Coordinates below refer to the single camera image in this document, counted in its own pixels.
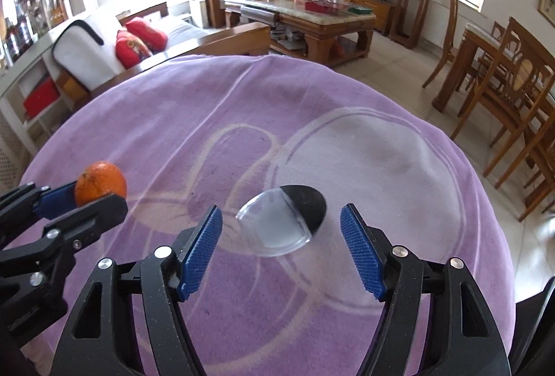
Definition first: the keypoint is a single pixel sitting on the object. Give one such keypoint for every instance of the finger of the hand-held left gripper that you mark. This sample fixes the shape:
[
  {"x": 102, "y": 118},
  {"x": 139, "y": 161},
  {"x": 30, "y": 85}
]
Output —
[
  {"x": 56, "y": 200},
  {"x": 91, "y": 217}
]

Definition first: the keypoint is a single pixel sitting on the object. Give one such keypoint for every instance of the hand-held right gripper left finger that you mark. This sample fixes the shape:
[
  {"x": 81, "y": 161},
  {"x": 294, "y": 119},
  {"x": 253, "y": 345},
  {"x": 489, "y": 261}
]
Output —
[{"x": 201, "y": 254}]

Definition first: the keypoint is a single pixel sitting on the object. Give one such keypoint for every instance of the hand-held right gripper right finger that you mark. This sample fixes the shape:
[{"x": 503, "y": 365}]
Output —
[{"x": 360, "y": 259}]

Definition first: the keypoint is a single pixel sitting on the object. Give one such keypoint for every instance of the orange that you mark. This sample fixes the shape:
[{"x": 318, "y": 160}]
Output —
[{"x": 102, "y": 180}]

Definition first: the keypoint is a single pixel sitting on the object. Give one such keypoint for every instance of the clear container with black lid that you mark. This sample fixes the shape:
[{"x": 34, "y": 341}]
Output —
[{"x": 273, "y": 226}]

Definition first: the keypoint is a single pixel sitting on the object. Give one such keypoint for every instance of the red box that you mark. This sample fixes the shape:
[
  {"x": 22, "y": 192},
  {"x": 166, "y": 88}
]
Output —
[{"x": 41, "y": 98}]

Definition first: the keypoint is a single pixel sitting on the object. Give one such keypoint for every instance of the white shelf unit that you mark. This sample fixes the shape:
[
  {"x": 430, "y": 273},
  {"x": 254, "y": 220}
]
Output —
[{"x": 17, "y": 68}]

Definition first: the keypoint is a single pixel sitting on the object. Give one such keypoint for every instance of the purple printed cloth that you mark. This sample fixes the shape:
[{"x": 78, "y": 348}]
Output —
[{"x": 260, "y": 120}]

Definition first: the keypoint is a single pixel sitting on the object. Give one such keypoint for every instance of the red printed pillow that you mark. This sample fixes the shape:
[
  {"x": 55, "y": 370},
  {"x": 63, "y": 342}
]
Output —
[
  {"x": 130, "y": 50},
  {"x": 147, "y": 33}
]

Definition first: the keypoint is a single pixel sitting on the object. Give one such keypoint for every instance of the metal rack with bottles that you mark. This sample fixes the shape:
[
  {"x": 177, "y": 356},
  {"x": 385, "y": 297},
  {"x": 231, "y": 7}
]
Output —
[{"x": 26, "y": 20}]

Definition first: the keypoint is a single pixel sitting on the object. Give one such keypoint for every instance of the wooden dining chair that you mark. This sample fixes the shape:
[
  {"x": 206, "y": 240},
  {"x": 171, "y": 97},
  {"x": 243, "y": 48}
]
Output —
[
  {"x": 540, "y": 167},
  {"x": 511, "y": 98},
  {"x": 446, "y": 42}
]

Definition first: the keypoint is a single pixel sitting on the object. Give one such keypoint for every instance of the wooden sofa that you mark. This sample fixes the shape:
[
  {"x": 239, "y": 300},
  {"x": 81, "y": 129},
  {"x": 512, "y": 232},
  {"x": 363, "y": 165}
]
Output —
[{"x": 234, "y": 39}]

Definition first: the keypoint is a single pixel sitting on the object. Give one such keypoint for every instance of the wooden dining table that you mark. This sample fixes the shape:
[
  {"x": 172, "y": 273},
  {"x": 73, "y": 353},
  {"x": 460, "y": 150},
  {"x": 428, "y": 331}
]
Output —
[{"x": 468, "y": 50}]

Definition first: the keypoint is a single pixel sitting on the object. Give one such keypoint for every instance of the wooden coffee table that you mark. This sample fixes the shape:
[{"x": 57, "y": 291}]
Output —
[{"x": 312, "y": 22}]

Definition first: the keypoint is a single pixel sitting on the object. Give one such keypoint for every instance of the wooden television stand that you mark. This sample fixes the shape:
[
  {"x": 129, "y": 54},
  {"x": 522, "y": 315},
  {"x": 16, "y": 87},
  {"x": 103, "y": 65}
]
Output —
[{"x": 377, "y": 13}]

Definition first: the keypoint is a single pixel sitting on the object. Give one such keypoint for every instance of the red tray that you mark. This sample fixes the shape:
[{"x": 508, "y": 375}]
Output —
[{"x": 323, "y": 6}]

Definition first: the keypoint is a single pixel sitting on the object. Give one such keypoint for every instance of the tall wooden stand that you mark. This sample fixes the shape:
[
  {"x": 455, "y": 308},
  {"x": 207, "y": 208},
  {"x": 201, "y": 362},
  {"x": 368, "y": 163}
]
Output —
[{"x": 412, "y": 7}]

